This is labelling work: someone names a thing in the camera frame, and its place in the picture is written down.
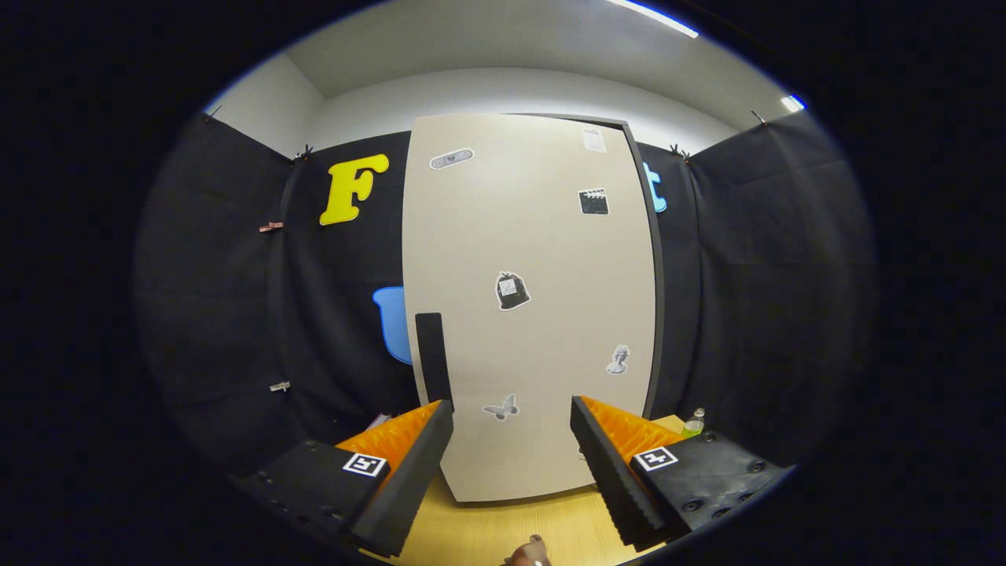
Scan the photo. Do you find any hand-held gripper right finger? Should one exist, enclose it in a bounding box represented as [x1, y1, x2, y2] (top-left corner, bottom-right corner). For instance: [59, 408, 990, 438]
[570, 395, 791, 551]

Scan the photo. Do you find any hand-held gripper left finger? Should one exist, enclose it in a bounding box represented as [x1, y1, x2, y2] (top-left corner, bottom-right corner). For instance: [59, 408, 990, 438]
[236, 399, 455, 559]

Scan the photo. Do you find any black door handle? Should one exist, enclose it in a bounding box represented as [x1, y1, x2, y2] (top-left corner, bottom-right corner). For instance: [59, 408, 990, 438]
[414, 312, 454, 411]

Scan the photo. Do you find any grey shoe cabinet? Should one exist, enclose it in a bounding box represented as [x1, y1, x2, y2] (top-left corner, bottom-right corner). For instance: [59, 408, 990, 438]
[519, 112, 666, 421]

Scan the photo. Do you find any beige shoe cabinet door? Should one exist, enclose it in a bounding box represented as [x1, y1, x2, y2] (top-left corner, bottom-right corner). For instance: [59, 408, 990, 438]
[402, 112, 657, 504]

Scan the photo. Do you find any black backdrop cloth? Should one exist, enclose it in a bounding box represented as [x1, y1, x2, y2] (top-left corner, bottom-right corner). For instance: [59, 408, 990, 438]
[134, 102, 877, 480]

